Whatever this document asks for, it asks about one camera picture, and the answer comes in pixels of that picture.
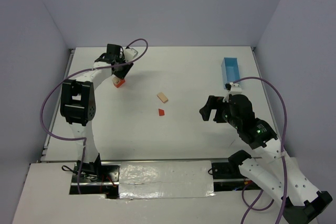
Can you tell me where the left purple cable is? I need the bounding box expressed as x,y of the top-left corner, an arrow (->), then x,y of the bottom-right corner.
41,38 -> 149,195

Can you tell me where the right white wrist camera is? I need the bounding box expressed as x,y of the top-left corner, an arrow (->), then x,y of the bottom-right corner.
223,82 -> 242,101

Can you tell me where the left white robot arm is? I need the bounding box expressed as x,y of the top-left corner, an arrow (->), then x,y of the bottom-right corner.
60,44 -> 138,177

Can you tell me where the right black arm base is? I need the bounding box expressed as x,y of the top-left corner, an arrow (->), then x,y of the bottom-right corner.
208,161 -> 251,192

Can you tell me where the red cube with window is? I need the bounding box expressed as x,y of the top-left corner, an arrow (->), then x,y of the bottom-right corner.
114,82 -> 123,88

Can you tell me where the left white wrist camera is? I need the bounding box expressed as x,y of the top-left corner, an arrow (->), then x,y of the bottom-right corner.
123,48 -> 138,62

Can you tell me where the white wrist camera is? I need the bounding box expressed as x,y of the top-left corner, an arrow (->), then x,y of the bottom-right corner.
223,82 -> 242,101
123,48 -> 138,62

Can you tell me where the blue plastic box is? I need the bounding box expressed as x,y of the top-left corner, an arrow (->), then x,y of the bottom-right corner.
221,57 -> 240,89

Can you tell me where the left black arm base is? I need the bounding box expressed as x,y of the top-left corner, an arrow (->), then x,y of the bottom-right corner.
61,164 -> 120,199

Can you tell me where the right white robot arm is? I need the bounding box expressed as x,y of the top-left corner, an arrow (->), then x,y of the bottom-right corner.
200,94 -> 332,223

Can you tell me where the silver foil tape sheet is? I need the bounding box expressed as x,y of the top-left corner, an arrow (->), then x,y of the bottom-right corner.
119,161 -> 215,199

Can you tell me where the natural wood block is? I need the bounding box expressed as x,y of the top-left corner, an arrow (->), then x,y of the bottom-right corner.
157,92 -> 168,103

